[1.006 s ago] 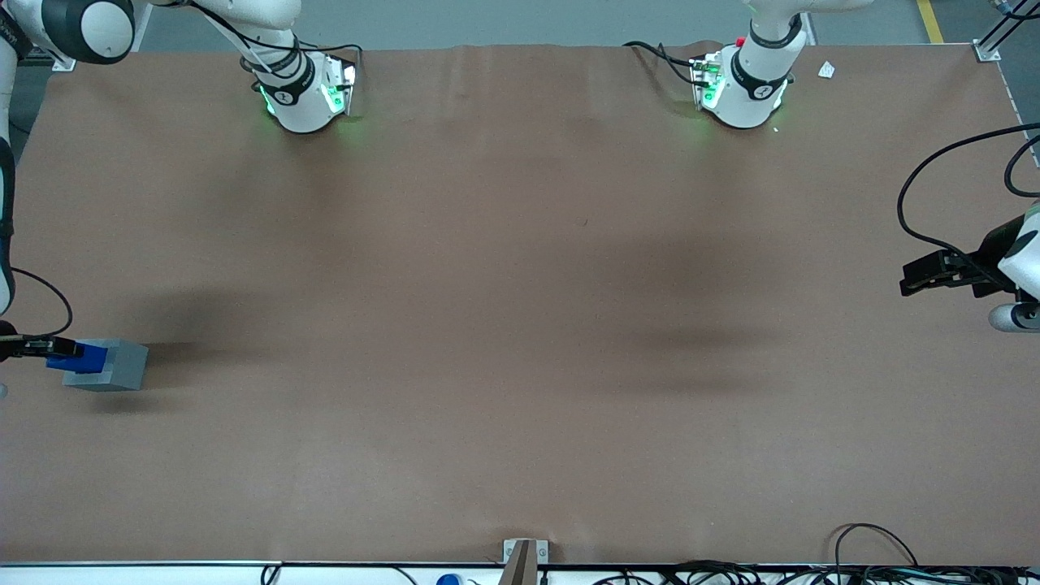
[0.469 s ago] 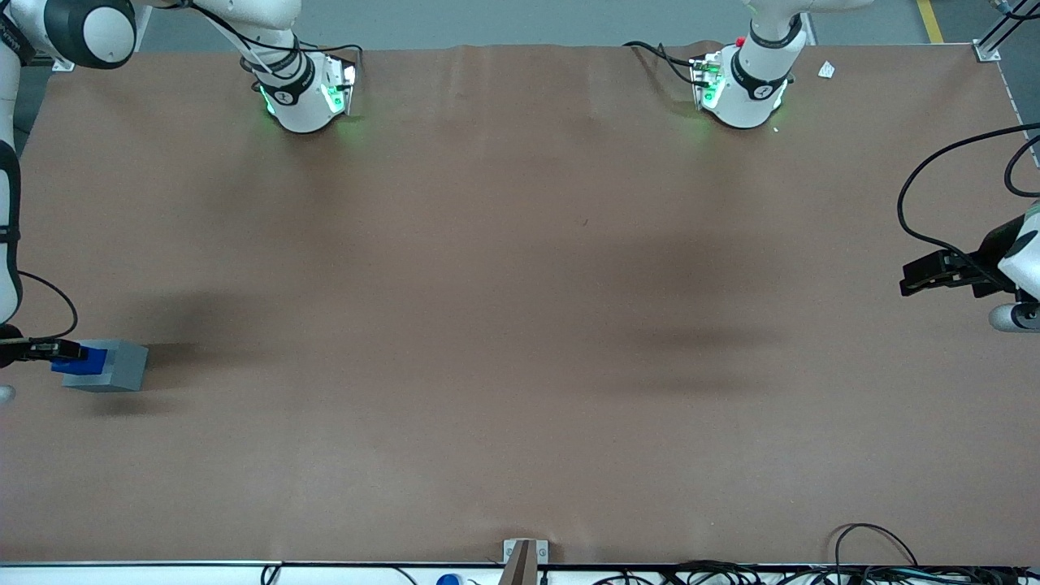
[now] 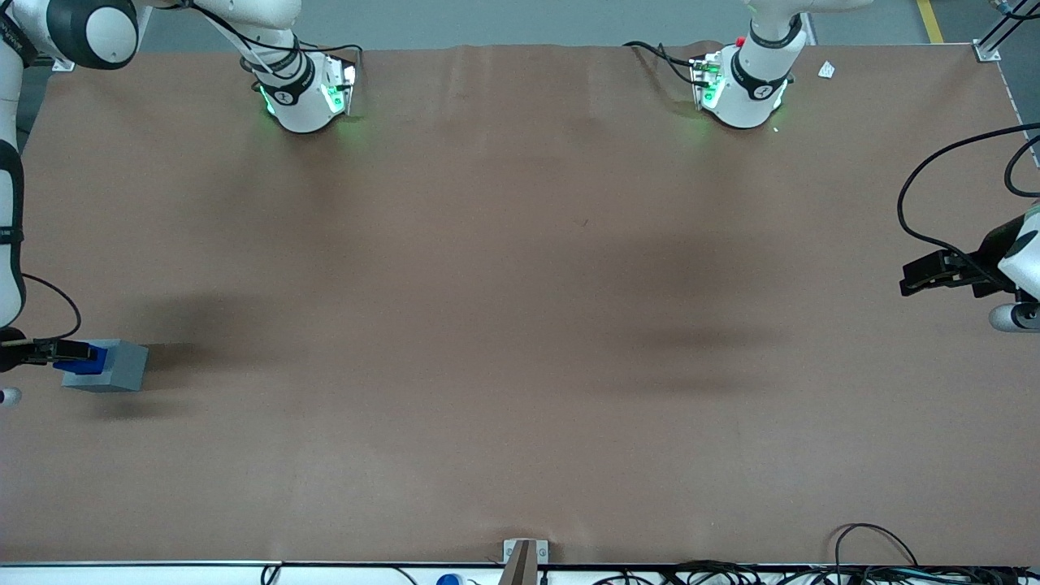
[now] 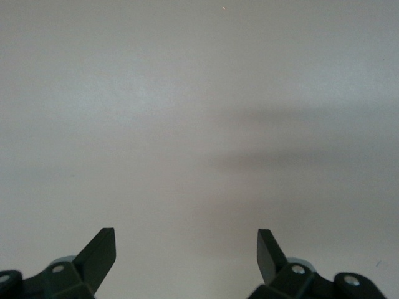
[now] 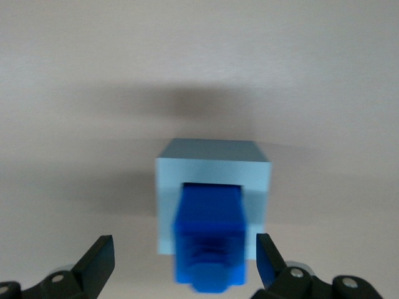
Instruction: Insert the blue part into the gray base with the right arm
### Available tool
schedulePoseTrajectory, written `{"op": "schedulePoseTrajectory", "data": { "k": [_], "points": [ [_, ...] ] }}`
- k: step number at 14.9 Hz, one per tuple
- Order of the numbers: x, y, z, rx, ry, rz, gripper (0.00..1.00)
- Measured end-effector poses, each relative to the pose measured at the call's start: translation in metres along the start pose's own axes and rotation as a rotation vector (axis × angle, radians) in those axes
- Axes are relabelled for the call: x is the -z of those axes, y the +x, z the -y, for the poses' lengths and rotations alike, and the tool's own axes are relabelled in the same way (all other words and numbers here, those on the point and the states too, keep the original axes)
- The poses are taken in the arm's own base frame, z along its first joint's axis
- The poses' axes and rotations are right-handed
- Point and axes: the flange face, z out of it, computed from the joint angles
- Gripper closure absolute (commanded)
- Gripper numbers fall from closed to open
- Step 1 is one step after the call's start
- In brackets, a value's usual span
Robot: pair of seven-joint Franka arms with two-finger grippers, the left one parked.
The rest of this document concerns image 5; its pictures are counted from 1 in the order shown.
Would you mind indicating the gray square base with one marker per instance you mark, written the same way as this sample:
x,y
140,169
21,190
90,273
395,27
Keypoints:
x,y
212,168

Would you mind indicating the blue plastic part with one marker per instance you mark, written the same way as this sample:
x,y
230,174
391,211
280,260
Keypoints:
x,y
209,218

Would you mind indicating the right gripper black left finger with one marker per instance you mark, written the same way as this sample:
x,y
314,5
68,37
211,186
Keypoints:
x,y
87,271

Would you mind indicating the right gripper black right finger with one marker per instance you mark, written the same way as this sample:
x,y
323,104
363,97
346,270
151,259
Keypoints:
x,y
274,274

